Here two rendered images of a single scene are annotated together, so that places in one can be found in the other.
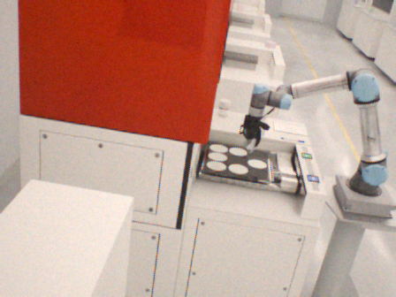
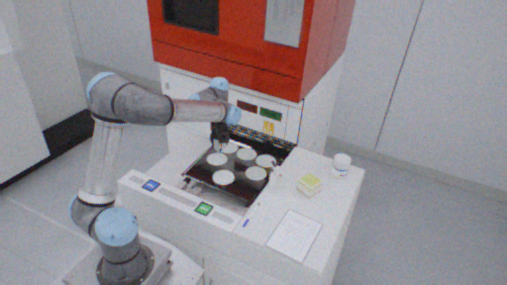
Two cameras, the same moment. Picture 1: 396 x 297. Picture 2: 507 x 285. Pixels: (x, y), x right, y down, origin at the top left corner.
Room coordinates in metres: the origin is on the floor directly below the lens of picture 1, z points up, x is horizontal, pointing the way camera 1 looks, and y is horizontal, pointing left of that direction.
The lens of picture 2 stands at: (2.81, -1.40, 2.00)
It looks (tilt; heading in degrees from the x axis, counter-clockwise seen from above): 36 degrees down; 114
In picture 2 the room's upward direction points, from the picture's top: 4 degrees clockwise
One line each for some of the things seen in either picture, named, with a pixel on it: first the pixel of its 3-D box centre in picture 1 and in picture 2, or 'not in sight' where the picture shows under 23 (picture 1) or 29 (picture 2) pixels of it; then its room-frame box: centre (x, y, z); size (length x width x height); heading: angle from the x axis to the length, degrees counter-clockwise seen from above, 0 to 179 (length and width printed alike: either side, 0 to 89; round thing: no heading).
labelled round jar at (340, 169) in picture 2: (224, 108); (340, 166); (2.67, -0.10, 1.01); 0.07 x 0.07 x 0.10
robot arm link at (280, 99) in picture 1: (280, 99); (205, 102); (2.12, -0.34, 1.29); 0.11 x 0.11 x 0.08; 78
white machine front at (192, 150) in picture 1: (195, 147); (226, 112); (2.01, 0.03, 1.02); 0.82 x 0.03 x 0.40; 179
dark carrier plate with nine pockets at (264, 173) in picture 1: (238, 160); (236, 165); (2.20, -0.20, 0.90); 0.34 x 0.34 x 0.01; 89
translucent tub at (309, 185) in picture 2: not in sight; (309, 185); (2.58, -0.27, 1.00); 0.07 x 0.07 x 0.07; 65
